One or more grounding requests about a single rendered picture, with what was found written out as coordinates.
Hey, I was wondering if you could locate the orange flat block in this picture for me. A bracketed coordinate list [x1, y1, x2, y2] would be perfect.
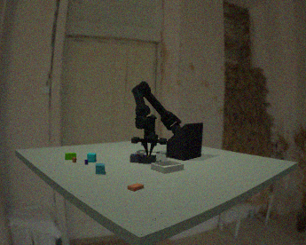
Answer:
[128, 183, 144, 192]

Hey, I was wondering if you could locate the green rectangular block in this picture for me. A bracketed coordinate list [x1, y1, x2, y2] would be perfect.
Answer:
[65, 153, 76, 160]

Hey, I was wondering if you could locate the teal cube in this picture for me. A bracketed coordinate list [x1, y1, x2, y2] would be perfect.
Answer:
[87, 153, 96, 162]
[96, 163, 105, 175]

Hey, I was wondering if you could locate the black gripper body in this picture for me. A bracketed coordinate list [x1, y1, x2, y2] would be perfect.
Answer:
[131, 128, 167, 145]

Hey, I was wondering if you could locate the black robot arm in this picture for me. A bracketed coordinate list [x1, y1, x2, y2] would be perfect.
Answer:
[132, 82, 181, 144]

